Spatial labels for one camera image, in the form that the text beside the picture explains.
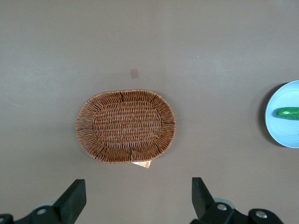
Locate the light blue round plate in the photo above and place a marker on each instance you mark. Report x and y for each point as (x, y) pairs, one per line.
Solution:
(282, 133)

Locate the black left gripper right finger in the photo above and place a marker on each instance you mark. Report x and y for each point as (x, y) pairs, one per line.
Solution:
(205, 207)

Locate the orange paper basket tag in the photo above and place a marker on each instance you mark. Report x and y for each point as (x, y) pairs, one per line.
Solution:
(143, 164)

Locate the brown oval wicker basket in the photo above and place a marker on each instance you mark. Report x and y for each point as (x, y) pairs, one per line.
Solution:
(126, 126)

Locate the green cucumber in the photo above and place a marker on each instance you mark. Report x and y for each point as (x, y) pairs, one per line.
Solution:
(288, 113)

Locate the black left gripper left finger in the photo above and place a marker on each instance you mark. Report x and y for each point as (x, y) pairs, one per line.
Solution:
(67, 205)

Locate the small brown tape patch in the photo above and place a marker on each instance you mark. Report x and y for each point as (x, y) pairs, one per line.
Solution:
(134, 73)

